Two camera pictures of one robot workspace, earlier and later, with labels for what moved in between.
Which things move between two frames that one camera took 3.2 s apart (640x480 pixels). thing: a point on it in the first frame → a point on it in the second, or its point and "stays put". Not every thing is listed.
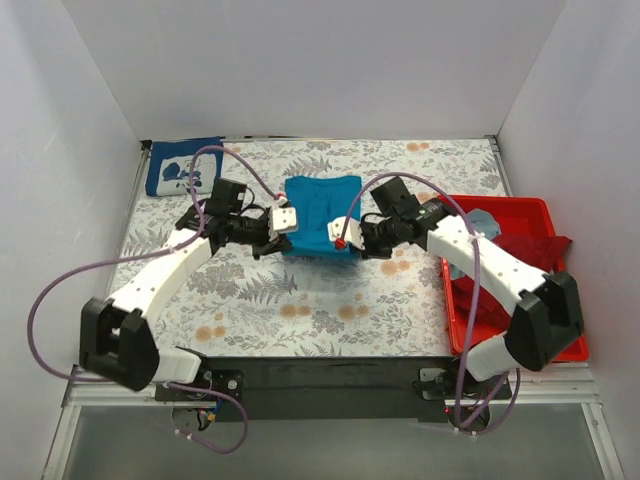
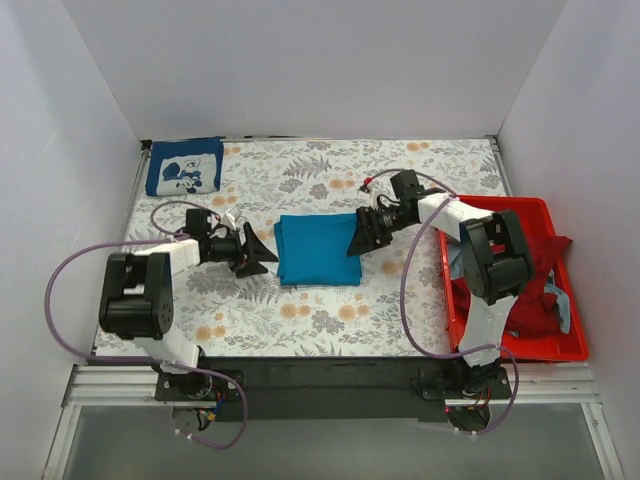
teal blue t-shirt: (321, 199) → (312, 250)
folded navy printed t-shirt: (168, 171) stays put
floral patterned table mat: (321, 247) stays put
